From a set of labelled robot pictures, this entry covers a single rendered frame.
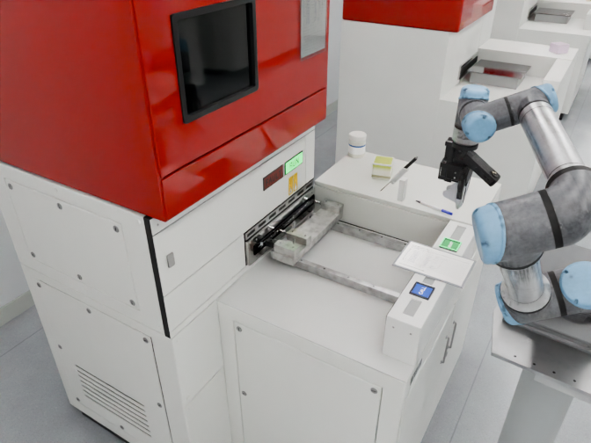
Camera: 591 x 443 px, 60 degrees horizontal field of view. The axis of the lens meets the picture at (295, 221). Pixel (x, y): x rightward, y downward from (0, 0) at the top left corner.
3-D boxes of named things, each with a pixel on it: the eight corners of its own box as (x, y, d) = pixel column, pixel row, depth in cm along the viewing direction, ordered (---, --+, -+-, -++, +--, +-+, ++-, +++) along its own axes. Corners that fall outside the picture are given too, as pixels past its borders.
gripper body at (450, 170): (445, 170, 154) (451, 133, 148) (473, 177, 151) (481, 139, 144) (436, 181, 149) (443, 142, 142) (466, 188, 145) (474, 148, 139)
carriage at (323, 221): (273, 258, 173) (272, 251, 172) (324, 211, 200) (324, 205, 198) (293, 266, 170) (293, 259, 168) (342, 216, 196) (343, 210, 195)
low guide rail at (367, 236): (309, 222, 198) (309, 215, 197) (311, 220, 200) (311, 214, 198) (435, 263, 177) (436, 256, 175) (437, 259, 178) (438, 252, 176)
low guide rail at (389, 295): (270, 257, 179) (270, 250, 177) (273, 255, 180) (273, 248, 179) (407, 308, 157) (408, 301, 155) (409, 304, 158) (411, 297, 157)
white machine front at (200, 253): (164, 336, 147) (142, 217, 126) (308, 210, 206) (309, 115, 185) (172, 340, 146) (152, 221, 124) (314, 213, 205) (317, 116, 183)
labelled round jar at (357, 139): (345, 156, 215) (346, 134, 210) (352, 149, 221) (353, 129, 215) (360, 160, 212) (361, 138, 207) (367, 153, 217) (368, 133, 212)
